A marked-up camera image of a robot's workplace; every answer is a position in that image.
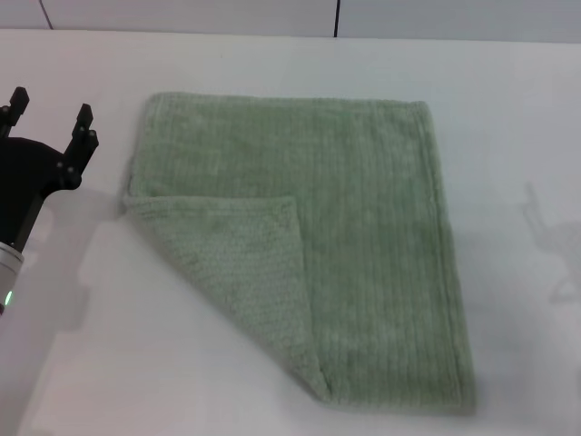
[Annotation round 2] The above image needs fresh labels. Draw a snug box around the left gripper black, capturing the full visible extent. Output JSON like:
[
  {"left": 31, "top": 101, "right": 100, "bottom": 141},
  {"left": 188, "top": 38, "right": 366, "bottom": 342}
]
[{"left": 0, "top": 85, "right": 100, "bottom": 252}]

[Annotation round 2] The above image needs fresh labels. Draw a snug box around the green ribbed towel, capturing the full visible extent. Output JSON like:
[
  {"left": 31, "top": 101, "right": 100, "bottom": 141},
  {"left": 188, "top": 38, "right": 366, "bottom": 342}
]
[{"left": 120, "top": 92, "right": 478, "bottom": 407}]

